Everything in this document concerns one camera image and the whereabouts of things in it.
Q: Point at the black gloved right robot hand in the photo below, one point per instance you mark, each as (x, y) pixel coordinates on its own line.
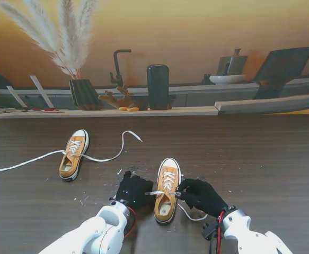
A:
(204, 198)

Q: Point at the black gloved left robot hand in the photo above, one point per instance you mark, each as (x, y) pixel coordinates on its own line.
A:
(133, 189)

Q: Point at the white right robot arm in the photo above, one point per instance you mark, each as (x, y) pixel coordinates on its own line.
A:
(236, 222)

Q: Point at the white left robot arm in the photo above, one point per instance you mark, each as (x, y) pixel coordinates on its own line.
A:
(101, 225)

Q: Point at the small yellow lemon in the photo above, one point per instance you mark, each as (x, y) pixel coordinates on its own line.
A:
(122, 108)
(133, 108)

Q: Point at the tall black cylindrical container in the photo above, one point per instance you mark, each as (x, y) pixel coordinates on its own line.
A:
(158, 87)

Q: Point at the dark ribbed vase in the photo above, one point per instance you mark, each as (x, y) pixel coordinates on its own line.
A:
(84, 94)

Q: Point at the grey wooden plank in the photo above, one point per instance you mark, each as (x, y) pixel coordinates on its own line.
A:
(263, 104)

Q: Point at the white shallow bowl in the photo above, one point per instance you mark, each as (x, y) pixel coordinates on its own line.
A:
(227, 79)

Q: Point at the black kitchen faucet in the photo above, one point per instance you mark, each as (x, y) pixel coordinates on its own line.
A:
(116, 68)

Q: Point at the long white slanted strip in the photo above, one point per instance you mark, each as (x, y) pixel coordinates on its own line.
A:
(41, 91)

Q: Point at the grey metal pitcher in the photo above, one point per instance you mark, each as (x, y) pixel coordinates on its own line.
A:
(236, 64)

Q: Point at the short white slanted strip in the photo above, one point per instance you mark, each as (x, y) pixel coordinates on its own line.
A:
(16, 96)

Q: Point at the pale pampas grass plumes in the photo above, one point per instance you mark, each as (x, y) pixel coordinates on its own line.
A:
(69, 53)

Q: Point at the dark tilted panel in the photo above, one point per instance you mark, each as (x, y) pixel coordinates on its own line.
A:
(284, 63)

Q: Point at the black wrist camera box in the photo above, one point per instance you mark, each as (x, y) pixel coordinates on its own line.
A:
(210, 231)

